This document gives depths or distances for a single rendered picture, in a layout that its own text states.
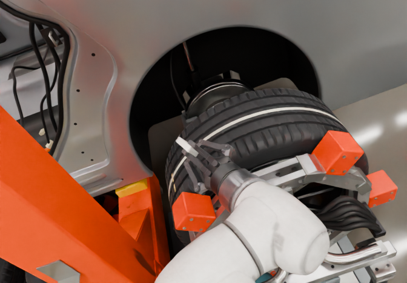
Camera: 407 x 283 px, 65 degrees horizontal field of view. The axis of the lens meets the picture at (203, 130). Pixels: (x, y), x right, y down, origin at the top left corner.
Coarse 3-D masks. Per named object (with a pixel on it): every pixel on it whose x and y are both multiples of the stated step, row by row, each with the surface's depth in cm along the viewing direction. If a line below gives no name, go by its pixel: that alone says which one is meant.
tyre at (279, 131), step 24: (240, 96) 95; (264, 96) 94; (288, 96) 96; (312, 96) 101; (216, 120) 93; (264, 120) 87; (288, 120) 86; (312, 120) 88; (336, 120) 96; (240, 144) 83; (264, 144) 81; (288, 144) 82; (312, 144) 84; (168, 168) 105; (360, 168) 98; (192, 192) 88
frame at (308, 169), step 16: (288, 160) 83; (304, 160) 81; (272, 176) 83; (288, 176) 79; (304, 176) 79; (320, 176) 80; (336, 176) 82; (352, 176) 86; (352, 192) 98; (368, 192) 92; (224, 208) 81; (192, 240) 91; (336, 240) 110
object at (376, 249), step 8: (288, 192) 81; (360, 248) 74; (368, 248) 73; (376, 248) 73; (384, 248) 73; (328, 256) 74; (336, 256) 74; (344, 256) 74; (352, 256) 73; (360, 256) 73; (368, 256) 73; (376, 256) 73; (336, 264) 74; (344, 264) 73
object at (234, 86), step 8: (208, 88) 131; (216, 88) 129; (224, 88) 130; (232, 88) 131; (240, 88) 132; (248, 88) 135; (200, 96) 130; (208, 96) 131; (216, 96) 132; (224, 96) 133; (232, 96) 134; (192, 104) 133; (200, 104) 133; (208, 104) 134; (192, 112) 135; (200, 112) 136
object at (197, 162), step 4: (188, 156) 75; (192, 156) 74; (192, 160) 74; (196, 160) 73; (196, 164) 72; (200, 164) 71; (204, 164) 73; (200, 168) 70; (204, 168) 69; (204, 172) 69; (208, 172) 67; (208, 176) 67
